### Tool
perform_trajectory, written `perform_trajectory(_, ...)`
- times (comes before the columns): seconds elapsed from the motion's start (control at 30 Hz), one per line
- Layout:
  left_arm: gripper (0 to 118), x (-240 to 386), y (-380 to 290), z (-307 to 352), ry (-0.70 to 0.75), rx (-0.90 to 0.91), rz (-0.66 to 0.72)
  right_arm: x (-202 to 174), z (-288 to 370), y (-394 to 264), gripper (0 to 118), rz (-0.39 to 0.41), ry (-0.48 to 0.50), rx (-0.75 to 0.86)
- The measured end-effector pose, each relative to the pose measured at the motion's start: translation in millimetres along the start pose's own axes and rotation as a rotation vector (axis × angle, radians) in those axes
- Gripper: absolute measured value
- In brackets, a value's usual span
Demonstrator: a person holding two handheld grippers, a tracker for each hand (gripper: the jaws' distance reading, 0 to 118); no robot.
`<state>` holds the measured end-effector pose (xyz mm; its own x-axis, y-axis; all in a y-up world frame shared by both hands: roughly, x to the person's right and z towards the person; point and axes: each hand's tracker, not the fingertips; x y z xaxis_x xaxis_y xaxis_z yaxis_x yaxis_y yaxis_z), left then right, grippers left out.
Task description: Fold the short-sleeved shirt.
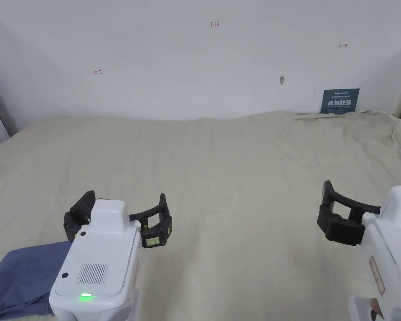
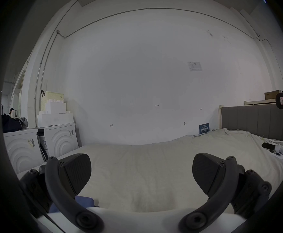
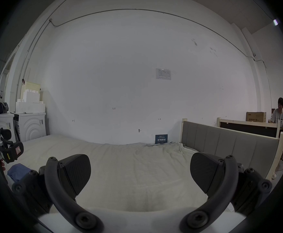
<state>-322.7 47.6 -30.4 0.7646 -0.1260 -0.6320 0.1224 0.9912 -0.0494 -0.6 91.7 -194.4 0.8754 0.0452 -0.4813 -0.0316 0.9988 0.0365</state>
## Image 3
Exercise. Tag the wooden bed frame black panel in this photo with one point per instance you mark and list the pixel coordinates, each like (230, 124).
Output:
(248, 127)

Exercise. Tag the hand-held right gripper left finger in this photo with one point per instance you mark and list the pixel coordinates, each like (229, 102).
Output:
(59, 190)

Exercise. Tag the person's left hand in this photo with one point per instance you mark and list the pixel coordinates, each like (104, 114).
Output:
(2, 165)

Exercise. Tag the grey padded headboard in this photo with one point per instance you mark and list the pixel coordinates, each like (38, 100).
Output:
(229, 142)

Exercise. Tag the bed with beige sheet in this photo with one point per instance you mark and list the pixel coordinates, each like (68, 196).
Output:
(131, 166)

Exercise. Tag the white paper notice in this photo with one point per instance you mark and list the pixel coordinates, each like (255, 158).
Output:
(163, 74)

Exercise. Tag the white washing machine with foam blocks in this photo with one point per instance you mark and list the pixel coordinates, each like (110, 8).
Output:
(31, 125)

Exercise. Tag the brown carton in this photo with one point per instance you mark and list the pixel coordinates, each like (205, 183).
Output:
(256, 117)

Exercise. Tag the dark blue sign card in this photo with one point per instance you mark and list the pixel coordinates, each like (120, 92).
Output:
(161, 139)

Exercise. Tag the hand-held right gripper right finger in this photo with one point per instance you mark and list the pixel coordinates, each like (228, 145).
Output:
(225, 190)

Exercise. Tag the blue garment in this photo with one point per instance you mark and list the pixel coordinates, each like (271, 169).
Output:
(18, 172)

